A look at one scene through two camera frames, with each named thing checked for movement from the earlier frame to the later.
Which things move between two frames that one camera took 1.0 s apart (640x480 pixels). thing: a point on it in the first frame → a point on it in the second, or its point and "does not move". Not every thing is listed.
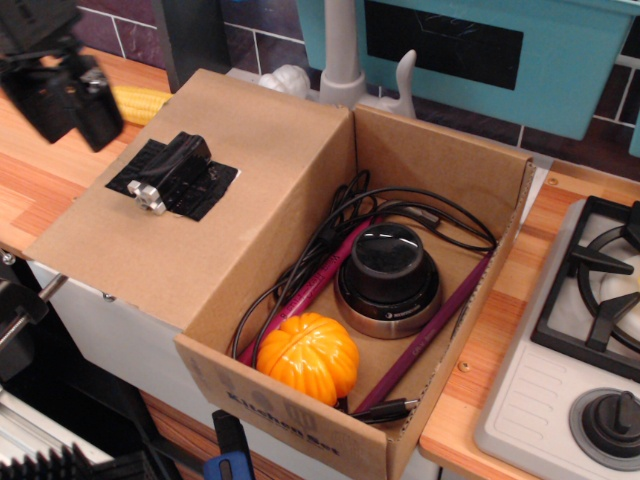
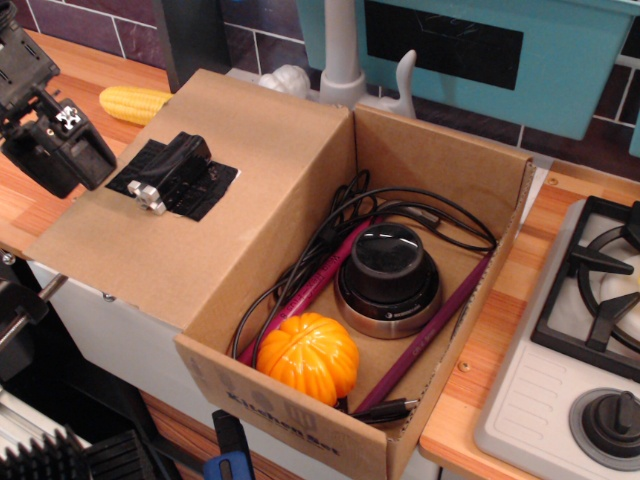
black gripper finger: (99, 118) → (85, 148)
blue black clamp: (235, 459) does not move
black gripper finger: (43, 96) → (31, 149)
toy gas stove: (565, 404) does not move
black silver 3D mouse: (387, 289) does not move
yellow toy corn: (137, 106) does not move
